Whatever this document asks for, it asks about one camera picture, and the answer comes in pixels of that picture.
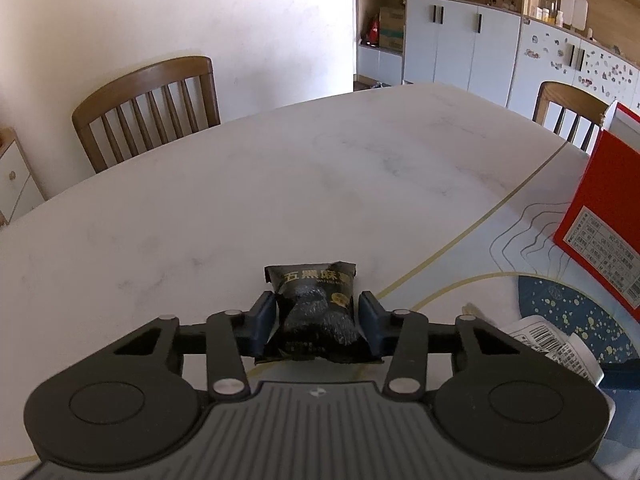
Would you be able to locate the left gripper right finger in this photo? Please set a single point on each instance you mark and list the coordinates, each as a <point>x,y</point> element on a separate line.
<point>408,338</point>

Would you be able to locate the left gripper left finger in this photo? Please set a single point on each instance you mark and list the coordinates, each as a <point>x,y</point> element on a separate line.
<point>224,339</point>

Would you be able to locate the black snack packet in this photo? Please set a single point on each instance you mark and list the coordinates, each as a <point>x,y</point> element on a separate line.
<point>316,314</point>

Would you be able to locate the blue patterned table mat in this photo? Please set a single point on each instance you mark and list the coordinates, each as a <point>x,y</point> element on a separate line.
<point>434,228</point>

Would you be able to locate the clear printed wrapper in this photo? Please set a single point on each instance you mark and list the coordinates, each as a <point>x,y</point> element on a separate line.
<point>540,335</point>

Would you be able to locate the red white cardboard box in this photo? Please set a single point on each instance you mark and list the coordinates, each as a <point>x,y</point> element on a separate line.
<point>600,229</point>

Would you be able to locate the white drawer sideboard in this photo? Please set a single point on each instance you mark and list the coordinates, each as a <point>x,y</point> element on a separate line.
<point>19,191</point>

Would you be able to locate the wooden chair by cabinets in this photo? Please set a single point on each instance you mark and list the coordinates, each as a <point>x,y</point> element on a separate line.
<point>580,114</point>

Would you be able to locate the cardboard box in shelf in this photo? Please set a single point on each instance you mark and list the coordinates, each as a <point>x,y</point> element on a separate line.
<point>391,29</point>

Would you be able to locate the wooden chair by wall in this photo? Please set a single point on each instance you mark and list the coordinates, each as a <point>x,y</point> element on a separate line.
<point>146,109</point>

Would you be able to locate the white wall cabinets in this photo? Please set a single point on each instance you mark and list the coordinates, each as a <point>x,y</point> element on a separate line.
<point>497,55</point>

